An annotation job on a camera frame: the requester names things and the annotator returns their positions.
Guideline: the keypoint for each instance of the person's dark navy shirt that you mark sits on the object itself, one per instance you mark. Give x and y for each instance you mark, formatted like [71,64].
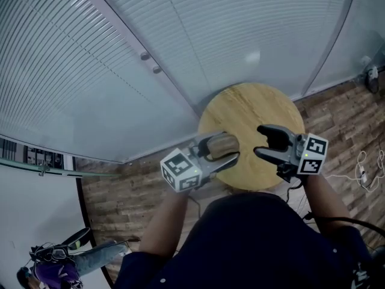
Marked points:
[246,251]

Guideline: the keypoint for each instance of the round metal glass fitting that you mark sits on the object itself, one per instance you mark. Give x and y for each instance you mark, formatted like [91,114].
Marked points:
[145,56]
[157,70]

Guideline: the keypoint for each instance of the round wooden side table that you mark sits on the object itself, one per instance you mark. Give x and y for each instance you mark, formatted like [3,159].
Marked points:
[249,107]

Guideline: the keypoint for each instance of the black oval panel green mark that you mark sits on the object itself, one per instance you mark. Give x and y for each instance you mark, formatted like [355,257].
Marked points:
[76,239]

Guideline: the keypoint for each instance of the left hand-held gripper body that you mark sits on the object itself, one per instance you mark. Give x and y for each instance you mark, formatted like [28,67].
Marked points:
[180,170]

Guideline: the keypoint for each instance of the person's right forearm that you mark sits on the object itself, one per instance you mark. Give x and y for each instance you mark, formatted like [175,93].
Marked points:
[326,200]

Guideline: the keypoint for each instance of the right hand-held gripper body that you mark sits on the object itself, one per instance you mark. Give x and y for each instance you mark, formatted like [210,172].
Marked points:
[312,158]

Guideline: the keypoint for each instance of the person's left forearm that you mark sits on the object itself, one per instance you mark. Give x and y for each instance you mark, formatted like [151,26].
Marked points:
[164,224]

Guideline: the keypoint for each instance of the small black floor device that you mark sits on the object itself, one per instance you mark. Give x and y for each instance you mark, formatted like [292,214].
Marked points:
[373,81]

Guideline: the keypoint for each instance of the small brown pouch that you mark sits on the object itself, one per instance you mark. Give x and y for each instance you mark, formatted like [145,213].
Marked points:
[224,144]

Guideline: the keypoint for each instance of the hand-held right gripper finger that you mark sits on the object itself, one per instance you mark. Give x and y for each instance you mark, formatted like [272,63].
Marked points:
[278,137]
[272,155]

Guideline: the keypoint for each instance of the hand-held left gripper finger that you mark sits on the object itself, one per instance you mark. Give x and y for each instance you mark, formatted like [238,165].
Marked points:
[204,140]
[221,162]

